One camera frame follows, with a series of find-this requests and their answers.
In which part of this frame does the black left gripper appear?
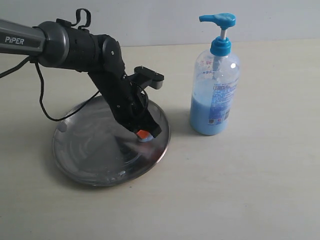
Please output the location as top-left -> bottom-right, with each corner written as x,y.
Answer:
87,67 -> 162,139

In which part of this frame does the blue soap pump bottle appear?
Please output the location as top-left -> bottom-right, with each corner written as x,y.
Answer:
189,13 -> 240,136

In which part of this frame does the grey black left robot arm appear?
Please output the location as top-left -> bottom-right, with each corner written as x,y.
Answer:
0,19 -> 164,137

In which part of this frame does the blue soap blob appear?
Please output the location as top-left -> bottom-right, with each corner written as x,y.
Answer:
138,134 -> 154,143

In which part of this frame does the round steel plate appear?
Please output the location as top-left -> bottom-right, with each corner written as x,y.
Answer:
52,96 -> 171,187

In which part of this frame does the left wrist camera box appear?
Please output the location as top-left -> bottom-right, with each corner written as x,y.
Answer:
129,66 -> 164,90

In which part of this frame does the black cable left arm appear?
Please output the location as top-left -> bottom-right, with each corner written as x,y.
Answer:
0,8 -> 101,122

